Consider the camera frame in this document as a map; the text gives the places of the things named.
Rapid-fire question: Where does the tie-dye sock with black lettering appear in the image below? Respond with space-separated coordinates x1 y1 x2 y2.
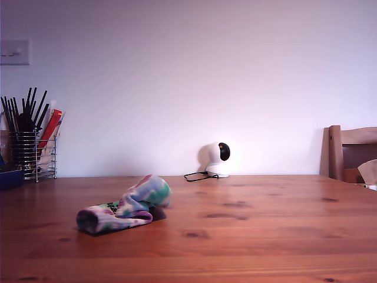
75 173 173 236

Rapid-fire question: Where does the red paper packet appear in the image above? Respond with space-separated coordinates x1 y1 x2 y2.
37 108 63 150

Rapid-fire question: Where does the white paper packet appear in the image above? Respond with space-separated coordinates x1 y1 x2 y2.
38 100 66 172

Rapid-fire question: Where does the black chopstick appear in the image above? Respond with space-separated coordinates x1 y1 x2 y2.
11 97 21 121
32 90 48 128
37 103 50 133
28 87 38 119
0 96 15 134
4 96 18 133
24 87 32 116

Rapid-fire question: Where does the wooden chair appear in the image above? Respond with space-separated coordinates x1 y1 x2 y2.
320 124 377 183

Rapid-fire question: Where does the black plastic spoon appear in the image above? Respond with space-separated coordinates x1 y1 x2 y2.
17 113 33 133

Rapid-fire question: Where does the blue plastic container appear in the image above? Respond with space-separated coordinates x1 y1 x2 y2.
0 169 24 190

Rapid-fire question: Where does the beige paper sheet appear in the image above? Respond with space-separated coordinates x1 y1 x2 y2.
357 159 377 184

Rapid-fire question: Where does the white round security camera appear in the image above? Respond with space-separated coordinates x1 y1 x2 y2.
203 141 233 178

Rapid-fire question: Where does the thin black camera power cable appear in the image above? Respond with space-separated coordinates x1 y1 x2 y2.
184 170 220 182

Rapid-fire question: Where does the chrome wire utensil holder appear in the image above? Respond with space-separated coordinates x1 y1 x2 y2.
7 131 58 183

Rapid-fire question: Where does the white light switch plate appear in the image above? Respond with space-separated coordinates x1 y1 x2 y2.
0 40 30 66

